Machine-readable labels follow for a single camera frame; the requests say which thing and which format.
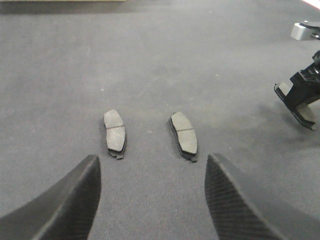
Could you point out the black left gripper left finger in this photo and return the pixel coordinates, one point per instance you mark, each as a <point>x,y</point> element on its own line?
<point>65,211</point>

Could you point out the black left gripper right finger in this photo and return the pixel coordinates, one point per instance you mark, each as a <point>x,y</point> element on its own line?
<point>241,209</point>

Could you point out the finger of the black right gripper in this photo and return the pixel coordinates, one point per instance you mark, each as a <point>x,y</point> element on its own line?
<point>302,91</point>

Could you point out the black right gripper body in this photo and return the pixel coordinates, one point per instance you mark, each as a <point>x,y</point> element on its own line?
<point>313,70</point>

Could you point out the dark brake pad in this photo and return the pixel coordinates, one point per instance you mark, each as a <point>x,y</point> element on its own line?
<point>116,137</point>
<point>302,112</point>
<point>185,136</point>

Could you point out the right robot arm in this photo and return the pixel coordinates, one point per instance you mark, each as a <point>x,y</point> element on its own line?
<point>301,32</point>

